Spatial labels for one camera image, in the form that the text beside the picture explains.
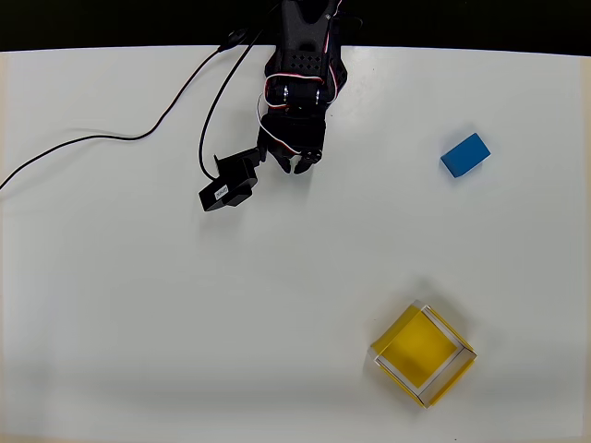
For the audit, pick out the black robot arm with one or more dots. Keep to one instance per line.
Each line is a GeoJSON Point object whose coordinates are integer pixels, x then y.
{"type": "Point", "coordinates": [302, 41]}

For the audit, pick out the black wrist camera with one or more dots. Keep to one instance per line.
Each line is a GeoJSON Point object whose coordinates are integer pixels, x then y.
{"type": "Point", "coordinates": [229, 183]}

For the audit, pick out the yellow box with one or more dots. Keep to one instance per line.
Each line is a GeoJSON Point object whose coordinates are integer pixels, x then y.
{"type": "Point", "coordinates": [418, 353]}

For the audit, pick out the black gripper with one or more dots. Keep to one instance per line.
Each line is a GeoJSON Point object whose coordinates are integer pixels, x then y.
{"type": "Point", "coordinates": [287, 147]}

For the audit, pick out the blue rectangular block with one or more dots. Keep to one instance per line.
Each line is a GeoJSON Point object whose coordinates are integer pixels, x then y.
{"type": "Point", "coordinates": [464, 155]}

